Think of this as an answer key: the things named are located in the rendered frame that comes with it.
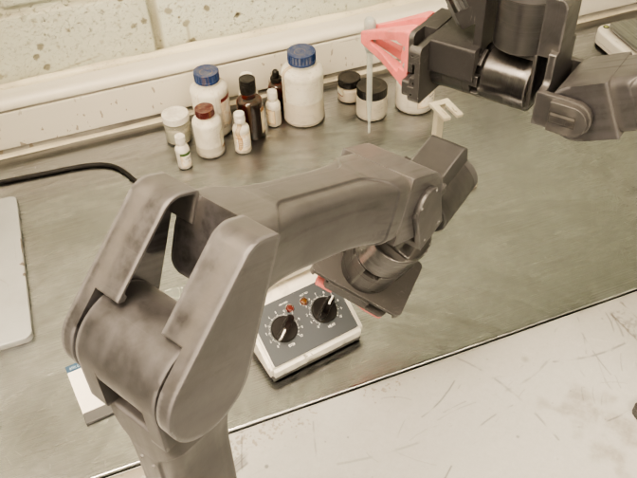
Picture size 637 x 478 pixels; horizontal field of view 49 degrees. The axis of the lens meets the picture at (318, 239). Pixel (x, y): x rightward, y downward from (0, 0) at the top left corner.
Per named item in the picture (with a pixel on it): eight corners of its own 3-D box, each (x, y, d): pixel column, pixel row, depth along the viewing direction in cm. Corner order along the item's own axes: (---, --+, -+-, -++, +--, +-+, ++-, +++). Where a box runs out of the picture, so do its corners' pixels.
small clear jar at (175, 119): (168, 149, 118) (162, 122, 114) (165, 133, 121) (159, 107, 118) (194, 143, 119) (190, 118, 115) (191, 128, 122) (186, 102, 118)
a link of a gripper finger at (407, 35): (349, 16, 75) (426, 37, 71) (385, -10, 79) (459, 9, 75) (351, 72, 80) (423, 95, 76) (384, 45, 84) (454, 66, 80)
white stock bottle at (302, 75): (332, 120, 123) (331, 53, 114) (295, 133, 120) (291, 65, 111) (313, 101, 127) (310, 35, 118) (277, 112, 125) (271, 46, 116)
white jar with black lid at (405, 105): (389, 109, 124) (391, 74, 119) (404, 90, 129) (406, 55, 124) (425, 119, 122) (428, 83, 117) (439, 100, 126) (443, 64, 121)
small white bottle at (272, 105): (277, 117, 124) (274, 84, 119) (284, 124, 122) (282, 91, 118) (264, 122, 123) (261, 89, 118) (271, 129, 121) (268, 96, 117)
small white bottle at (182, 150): (175, 167, 115) (169, 137, 110) (184, 159, 116) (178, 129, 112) (186, 172, 114) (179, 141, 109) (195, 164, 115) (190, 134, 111)
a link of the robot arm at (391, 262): (381, 205, 69) (405, 176, 62) (427, 241, 69) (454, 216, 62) (340, 255, 66) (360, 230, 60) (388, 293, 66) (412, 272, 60)
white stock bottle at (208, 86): (204, 143, 119) (193, 84, 111) (191, 124, 123) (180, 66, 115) (238, 133, 121) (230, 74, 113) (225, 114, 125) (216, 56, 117)
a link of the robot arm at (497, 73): (473, 44, 68) (540, 63, 65) (499, 20, 71) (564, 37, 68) (465, 104, 73) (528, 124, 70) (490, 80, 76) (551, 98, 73)
